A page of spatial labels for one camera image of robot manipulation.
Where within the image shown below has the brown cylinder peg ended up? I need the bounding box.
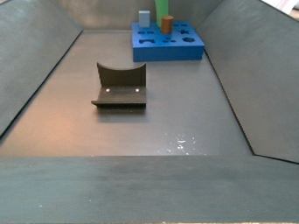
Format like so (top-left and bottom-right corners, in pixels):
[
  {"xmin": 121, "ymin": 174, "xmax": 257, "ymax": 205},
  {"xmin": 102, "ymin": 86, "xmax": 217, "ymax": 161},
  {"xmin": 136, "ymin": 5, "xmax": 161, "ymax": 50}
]
[{"xmin": 161, "ymin": 15, "xmax": 173, "ymax": 34}]

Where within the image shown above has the light blue square peg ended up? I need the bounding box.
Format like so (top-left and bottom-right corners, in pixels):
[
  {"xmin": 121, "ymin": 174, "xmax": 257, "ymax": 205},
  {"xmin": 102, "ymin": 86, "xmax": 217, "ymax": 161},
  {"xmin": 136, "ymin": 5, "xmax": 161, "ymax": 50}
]
[{"xmin": 138, "ymin": 10, "xmax": 150, "ymax": 28}]

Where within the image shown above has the green oval cylinder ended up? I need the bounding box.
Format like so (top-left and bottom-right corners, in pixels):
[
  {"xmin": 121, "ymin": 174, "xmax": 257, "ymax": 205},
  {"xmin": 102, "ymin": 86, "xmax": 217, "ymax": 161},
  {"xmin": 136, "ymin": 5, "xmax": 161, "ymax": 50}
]
[{"xmin": 153, "ymin": 0, "xmax": 168, "ymax": 26}]

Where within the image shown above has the black curved fixture stand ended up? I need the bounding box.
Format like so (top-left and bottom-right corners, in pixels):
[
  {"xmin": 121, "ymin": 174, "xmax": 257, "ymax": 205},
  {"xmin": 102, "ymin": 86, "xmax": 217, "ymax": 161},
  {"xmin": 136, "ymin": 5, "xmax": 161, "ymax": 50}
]
[{"xmin": 90, "ymin": 63, "xmax": 146, "ymax": 107}]

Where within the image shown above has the blue foam shape-sorter block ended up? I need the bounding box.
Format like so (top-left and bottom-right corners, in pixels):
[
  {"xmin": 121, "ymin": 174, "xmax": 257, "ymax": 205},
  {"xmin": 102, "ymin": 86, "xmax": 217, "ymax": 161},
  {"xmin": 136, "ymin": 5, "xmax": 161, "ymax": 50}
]
[{"xmin": 130, "ymin": 21, "xmax": 204, "ymax": 62}]

